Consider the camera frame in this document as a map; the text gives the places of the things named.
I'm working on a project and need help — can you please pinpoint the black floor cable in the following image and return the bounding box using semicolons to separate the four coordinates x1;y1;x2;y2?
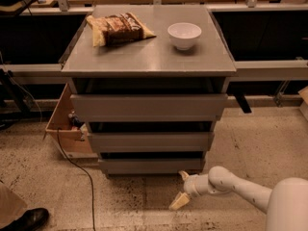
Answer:
56;128;97;231

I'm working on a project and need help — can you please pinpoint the brown chip bag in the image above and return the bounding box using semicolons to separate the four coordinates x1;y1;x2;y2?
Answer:
87;13;156;47

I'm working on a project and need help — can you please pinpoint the grey top drawer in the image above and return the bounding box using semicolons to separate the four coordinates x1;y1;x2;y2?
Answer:
70;94;227;122

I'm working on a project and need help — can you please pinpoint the grey drawer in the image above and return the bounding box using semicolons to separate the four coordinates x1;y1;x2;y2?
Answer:
70;94;227;122
88;132;214;153
98;159;205;174

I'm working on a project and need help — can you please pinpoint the grey drawer cabinet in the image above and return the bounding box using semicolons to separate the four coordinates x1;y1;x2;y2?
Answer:
59;5;238;179

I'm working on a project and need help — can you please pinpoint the black shoe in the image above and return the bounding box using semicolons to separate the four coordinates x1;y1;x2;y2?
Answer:
0;208;49;231

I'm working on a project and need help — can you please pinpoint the grey bottom drawer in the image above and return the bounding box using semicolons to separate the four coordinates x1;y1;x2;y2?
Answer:
98;159;205;174

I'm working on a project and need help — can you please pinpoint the grey metal rail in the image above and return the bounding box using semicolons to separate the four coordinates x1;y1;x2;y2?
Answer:
1;60;308;85

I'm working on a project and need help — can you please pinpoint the cardboard box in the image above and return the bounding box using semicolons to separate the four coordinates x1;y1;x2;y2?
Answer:
45;84;97;159

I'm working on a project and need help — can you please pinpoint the white bowl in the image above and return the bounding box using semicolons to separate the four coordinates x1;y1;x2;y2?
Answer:
167;22;202;50

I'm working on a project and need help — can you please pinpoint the grey middle drawer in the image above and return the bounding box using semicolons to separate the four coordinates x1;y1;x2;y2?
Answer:
88;132;214;153

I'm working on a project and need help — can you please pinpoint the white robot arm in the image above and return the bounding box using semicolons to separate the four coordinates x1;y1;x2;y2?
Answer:
169;167;308;231

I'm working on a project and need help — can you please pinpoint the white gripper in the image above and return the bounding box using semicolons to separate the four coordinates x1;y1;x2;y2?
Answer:
168;170;209;211

